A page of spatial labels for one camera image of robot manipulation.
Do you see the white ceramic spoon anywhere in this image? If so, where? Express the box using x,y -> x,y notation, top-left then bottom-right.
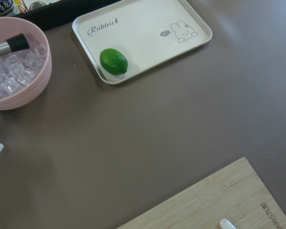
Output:
219,219 -> 236,229

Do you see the pink ice bowl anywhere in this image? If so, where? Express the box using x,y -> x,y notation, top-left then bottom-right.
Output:
0,17 -> 52,111

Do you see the cream rabbit tray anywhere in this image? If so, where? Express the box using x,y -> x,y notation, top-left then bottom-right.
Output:
72,0 -> 212,84

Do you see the bamboo cutting board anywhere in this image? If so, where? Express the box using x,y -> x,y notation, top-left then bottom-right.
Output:
121,157 -> 286,229

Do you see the black tray with bottles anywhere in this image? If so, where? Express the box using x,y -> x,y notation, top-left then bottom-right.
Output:
14,0 -> 117,31

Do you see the steel black-tipped muddler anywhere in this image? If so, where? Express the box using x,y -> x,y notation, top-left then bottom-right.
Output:
0,33 -> 30,56

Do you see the green lime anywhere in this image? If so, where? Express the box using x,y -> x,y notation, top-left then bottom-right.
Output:
99,48 -> 128,75

